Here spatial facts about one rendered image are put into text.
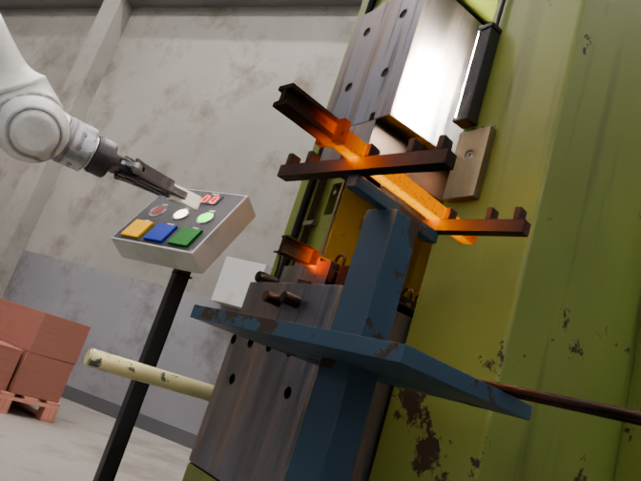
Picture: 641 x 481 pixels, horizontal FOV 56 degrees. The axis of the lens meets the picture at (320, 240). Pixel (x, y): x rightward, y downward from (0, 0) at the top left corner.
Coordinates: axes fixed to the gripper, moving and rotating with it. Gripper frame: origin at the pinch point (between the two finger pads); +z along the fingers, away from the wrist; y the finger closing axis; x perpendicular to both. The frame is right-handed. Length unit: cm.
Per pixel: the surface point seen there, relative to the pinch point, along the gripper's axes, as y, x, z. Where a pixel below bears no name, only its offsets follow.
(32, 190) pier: -625, 95, 42
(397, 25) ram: 4, 66, 35
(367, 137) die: 6.6, 31.7, 35.1
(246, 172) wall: -417, 162, 190
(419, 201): 52, 2, 17
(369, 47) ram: -6, 62, 35
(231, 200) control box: -45, 17, 29
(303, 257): 0.6, -0.7, 32.0
